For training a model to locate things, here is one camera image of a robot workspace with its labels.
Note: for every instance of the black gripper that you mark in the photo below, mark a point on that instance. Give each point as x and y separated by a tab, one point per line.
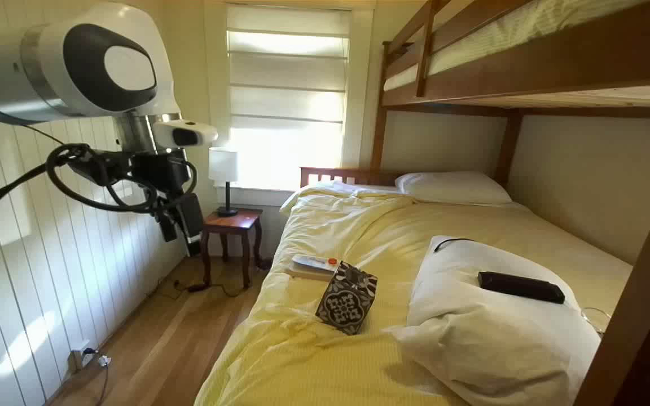
161	174

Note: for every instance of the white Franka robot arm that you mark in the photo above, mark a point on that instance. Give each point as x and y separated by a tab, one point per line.
56	69

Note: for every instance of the small wooden nightstand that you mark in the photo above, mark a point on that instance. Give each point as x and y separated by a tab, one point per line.
233	224

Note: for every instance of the table lamp with white shade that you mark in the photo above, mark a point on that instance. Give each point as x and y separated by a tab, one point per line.
225	169

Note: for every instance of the thin book with orange dot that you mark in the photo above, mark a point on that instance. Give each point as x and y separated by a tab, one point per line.
312	264

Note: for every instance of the white floor power strip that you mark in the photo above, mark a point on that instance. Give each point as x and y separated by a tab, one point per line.
85	357

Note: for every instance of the white window blind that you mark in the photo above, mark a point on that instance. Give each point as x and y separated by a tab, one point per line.
287	83

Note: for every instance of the pale yellow blanket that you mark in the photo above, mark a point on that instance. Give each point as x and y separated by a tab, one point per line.
317	361

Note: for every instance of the flat white pillow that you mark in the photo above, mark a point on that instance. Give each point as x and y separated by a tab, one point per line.
452	187

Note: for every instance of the large crumpled white pillow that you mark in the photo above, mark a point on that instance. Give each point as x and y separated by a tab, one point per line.
490	339

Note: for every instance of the black remote control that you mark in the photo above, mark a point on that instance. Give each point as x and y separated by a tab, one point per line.
519	287

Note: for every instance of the bunk mattress with pale sheet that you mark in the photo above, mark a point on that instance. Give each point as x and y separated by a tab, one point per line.
506	27

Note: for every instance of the wooden bunk bed frame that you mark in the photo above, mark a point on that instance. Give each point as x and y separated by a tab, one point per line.
552	58

